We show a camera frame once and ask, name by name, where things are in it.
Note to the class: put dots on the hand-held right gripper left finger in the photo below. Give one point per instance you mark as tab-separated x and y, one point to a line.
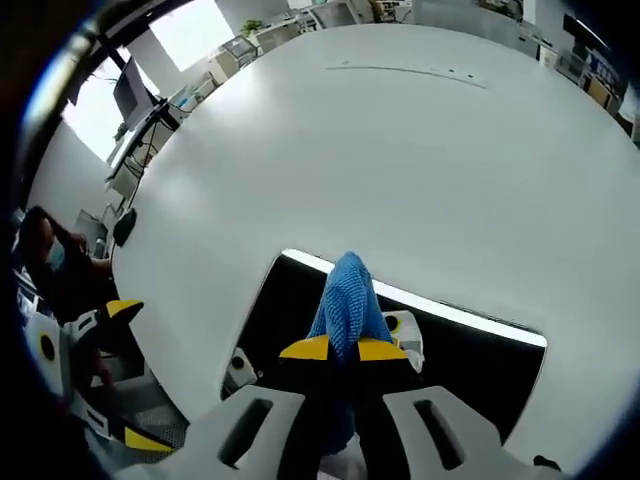
260	425

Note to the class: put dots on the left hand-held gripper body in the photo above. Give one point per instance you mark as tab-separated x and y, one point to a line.
47	365

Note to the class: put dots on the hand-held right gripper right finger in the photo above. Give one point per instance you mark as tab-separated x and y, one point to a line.
400	425

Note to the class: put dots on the blue cleaning cloth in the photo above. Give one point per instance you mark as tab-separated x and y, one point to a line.
350	305

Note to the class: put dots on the grey mesh office chair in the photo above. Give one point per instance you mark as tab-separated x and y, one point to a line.
145	405

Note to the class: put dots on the black oval device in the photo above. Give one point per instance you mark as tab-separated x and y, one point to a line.
125	227

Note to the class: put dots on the white office desk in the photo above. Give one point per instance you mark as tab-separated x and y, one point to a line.
145	145

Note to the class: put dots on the computer monitor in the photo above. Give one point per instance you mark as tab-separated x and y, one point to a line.
132	95

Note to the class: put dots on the green plant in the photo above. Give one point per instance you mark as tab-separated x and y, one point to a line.
251	26

